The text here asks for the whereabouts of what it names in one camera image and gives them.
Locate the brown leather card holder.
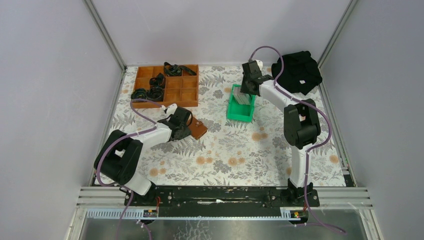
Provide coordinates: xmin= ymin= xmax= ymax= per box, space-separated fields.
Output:
xmin=187 ymin=116 xmax=208 ymax=140

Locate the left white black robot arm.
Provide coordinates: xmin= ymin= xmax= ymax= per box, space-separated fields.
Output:
xmin=93 ymin=103 xmax=194 ymax=206

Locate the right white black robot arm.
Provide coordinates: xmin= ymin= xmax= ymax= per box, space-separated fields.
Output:
xmin=240 ymin=60 xmax=321 ymax=206

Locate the stack of credit cards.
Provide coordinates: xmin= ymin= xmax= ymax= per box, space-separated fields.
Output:
xmin=233 ymin=92 xmax=251 ymax=105

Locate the wooden compartment tray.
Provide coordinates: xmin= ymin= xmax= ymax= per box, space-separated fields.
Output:
xmin=130 ymin=64 xmax=200 ymax=109

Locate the rolled belt lower right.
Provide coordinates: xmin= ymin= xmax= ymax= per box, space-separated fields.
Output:
xmin=146 ymin=86 xmax=165 ymax=102

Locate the rolled belt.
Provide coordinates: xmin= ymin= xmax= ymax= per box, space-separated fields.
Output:
xmin=146 ymin=86 xmax=165 ymax=102
xmin=149 ymin=73 xmax=166 ymax=89
xmin=130 ymin=88 xmax=149 ymax=100
xmin=163 ymin=62 xmax=197 ymax=77

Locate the green plastic bin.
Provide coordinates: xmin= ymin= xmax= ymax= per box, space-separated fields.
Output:
xmin=226 ymin=84 xmax=256 ymax=123

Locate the rolled belt middle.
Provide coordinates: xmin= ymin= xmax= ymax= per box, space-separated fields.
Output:
xmin=149 ymin=73 xmax=166 ymax=89

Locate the rolled belt lower left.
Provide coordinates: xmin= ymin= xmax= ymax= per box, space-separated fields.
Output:
xmin=130 ymin=88 xmax=149 ymax=100

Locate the black cloth bundle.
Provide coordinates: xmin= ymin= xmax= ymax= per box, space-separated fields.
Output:
xmin=271 ymin=51 xmax=323 ymax=95

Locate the rolled belt top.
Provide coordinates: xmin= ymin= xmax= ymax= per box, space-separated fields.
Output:
xmin=163 ymin=62 xmax=197 ymax=77

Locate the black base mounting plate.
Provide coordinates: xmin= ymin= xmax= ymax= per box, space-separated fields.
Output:
xmin=124 ymin=185 xmax=320 ymax=208

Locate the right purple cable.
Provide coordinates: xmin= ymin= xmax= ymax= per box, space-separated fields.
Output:
xmin=248 ymin=45 xmax=347 ymax=235

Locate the purple cable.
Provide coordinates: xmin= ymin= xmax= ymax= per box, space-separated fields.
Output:
xmin=248 ymin=45 xmax=347 ymax=235
xmin=95 ymin=98 xmax=167 ymax=240

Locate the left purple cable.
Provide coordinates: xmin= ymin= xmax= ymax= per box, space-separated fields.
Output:
xmin=95 ymin=98 xmax=167 ymax=240

